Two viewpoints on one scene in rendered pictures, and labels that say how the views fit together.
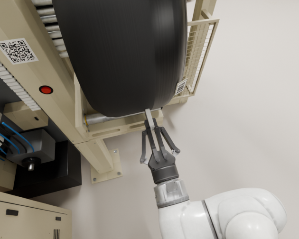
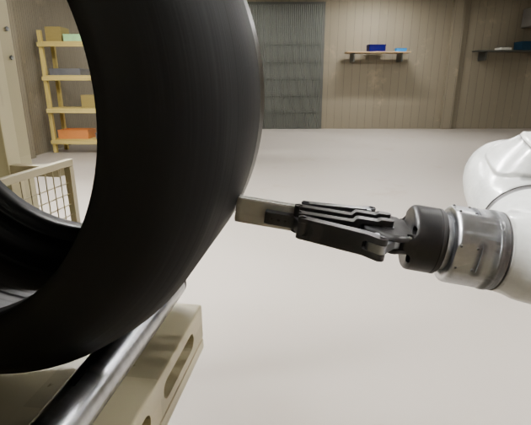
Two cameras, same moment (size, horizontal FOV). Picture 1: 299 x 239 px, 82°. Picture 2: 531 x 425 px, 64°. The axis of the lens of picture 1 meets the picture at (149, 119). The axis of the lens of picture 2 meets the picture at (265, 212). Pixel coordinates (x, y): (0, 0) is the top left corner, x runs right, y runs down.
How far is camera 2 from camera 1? 0.57 m
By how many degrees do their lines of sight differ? 64
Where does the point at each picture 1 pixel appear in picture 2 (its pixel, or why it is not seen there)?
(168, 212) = (524, 226)
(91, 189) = not seen: outside the picture
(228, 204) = (503, 161)
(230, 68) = not seen: hidden behind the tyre
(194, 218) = not seen: outside the picture
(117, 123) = (131, 399)
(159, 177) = (439, 220)
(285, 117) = (249, 309)
